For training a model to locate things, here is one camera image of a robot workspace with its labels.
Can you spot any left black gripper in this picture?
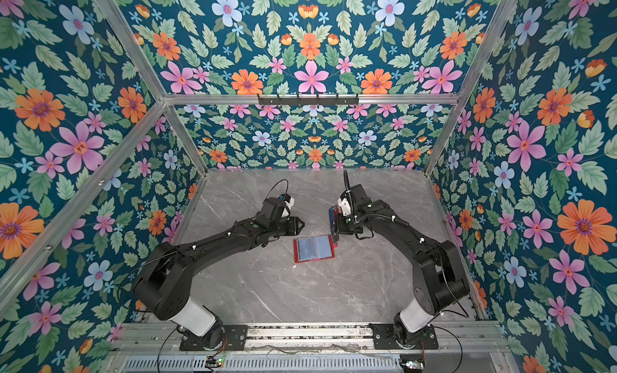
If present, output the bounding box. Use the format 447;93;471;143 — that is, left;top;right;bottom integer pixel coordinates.
267;216;308;238

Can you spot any red card holder wallet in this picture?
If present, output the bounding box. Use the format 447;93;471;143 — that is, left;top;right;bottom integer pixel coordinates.
293;235;337;263

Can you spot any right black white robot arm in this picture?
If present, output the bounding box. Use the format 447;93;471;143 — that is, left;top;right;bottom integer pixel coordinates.
330;177;471;347

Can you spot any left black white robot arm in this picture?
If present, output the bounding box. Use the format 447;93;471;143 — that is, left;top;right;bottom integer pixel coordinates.
133;193;305;350

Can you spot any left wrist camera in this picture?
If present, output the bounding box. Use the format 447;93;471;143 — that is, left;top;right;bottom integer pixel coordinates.
271;194;295;220

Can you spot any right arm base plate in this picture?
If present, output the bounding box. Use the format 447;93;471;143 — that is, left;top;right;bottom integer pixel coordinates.
369;323;439;351

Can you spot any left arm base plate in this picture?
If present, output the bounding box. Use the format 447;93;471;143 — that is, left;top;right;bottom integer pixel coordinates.
179;324;248;352

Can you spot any black hook rail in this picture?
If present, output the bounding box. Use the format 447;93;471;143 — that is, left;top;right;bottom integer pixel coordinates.
257;94;360;106

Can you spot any white perforated cable tray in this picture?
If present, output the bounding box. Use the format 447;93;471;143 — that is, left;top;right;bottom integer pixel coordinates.
121;355;403;372

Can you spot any aluminium front rail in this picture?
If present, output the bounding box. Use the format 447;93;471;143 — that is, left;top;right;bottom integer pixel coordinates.
111;321;510;353

